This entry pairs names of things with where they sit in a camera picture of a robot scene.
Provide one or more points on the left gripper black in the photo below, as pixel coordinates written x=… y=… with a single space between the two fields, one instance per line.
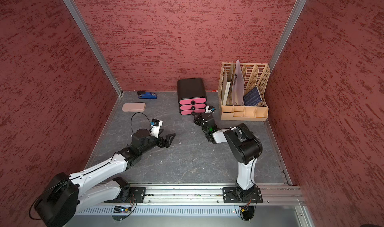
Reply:
x=167 y=143

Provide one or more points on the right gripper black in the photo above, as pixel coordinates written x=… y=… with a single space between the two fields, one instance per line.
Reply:
x=198 y=120

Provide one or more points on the pink drawer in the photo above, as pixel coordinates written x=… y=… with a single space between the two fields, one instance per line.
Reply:
x=193 y=107
x=192 y=112
x=192 y=101

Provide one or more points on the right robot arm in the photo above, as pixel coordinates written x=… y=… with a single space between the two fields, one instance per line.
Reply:
x=244 y=145

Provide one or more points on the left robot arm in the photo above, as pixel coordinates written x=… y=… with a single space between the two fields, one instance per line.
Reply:
x=66 y=195

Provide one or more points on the black drawer cabinet shell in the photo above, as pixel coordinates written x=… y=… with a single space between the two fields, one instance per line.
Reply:
x=191 y=88

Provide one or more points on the translucent plastic folder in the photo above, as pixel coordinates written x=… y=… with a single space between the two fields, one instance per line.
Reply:
x=238 y=86

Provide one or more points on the white booklet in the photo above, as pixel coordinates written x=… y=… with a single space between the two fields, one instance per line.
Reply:
x=226 y=91

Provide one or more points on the blue stapler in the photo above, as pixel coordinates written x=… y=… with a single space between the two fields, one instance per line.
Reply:
x=146 y=95

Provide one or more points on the dark blue notebook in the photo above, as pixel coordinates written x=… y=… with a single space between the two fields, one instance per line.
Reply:
x=253 y=97

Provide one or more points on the pink pencil case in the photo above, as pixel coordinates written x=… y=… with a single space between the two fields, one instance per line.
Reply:
x=134 y=107

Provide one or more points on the beige file organizer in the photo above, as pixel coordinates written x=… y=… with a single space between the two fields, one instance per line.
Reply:
x=254 y=75

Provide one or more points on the vented metal strip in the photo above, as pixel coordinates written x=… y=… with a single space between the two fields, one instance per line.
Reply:
x=225 y=211

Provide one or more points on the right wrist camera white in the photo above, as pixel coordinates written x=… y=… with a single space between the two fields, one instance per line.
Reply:
x=210 y=109

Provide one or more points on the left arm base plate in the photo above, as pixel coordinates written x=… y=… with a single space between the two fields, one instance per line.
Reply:
x=138 y=194

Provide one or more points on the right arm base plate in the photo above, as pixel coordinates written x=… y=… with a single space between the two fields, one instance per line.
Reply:
x=231 y=195

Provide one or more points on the aluminium front rail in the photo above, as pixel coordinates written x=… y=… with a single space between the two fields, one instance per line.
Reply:
x=214 y=195

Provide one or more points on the right corner aluminium post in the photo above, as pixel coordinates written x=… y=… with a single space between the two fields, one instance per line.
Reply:
x=290 y=24

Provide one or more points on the corner aluminium post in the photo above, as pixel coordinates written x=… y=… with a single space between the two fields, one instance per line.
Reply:
x=79 y=20
x=290 y=24

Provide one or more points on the left corner aluminium post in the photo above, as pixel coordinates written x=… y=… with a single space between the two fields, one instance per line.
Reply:
x=79 y=20

